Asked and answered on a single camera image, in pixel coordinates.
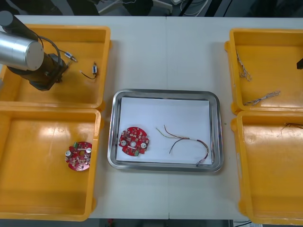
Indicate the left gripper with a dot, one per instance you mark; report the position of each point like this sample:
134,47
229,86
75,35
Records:
55,67

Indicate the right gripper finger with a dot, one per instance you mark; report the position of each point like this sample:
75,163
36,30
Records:
300,64

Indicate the round red circuit board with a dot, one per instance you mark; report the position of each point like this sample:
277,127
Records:
79,157
133,142

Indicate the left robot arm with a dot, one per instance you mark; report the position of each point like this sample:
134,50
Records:
19,50

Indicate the yellow-orange plastic bin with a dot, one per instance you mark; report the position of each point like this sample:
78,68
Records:
272,177
272,59
35,189
78,94

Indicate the steel tray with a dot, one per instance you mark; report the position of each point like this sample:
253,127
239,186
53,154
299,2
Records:
112,132

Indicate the white sheet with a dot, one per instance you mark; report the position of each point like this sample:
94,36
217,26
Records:
165,111

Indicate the grey chair base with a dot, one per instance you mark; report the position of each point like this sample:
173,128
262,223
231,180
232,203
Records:
163,7

